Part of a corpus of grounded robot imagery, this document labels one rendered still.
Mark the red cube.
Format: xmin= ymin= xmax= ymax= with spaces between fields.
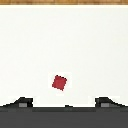
xmin=51 ymin=74 xmax=69 ymax=92

